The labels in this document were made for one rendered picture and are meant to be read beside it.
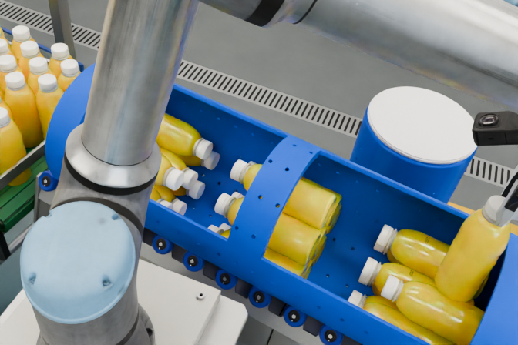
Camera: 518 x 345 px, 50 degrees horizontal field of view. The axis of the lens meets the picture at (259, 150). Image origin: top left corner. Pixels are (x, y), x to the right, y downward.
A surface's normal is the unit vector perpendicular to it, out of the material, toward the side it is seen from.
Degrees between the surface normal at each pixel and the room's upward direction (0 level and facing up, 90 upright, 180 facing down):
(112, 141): 85
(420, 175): 90
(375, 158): 90
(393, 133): 0
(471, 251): 85
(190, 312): 3
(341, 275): 12
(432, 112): 0
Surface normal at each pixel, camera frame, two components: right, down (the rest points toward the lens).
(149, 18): 0.00, 0.67
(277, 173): -0.03, -0.53
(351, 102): 0.11, -0.70
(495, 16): 0.37, -0.20
